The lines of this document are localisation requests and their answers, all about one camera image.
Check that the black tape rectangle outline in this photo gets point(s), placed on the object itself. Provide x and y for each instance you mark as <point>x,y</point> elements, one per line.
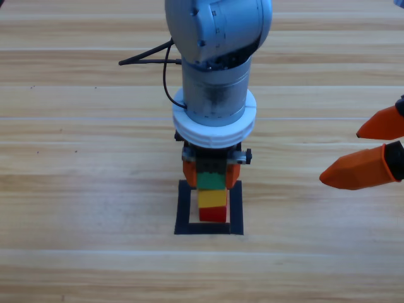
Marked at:
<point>183,211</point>

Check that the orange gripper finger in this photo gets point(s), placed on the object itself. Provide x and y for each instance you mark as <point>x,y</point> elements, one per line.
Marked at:
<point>190,173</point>
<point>360,170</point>
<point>234,175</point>
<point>382,126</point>

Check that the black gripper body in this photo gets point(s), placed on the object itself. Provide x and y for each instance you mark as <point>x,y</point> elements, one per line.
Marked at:
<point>210,159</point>
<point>401,105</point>

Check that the red cube block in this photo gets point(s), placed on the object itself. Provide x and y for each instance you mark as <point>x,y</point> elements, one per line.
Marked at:
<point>213,215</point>

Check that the green cube block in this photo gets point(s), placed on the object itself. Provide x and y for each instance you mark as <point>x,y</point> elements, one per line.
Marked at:
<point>210,182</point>

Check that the yellow cube block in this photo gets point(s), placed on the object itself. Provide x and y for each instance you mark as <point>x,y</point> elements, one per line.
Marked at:
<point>211,199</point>

